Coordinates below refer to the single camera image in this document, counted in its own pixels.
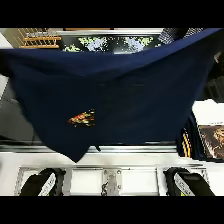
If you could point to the checked shirt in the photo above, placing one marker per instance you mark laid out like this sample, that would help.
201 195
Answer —
173 35

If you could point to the silver frame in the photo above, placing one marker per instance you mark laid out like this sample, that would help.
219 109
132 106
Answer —
111 180

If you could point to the black T-shirt with brown print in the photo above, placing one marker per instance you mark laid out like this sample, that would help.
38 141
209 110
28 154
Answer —
213 140

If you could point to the navy blue T-shirt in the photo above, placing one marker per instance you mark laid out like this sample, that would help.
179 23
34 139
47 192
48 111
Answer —
133 100

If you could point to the white garment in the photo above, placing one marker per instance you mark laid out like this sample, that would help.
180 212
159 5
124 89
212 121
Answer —
210 111

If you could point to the black garment with yellow stripes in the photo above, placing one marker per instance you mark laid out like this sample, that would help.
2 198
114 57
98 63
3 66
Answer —
187 141

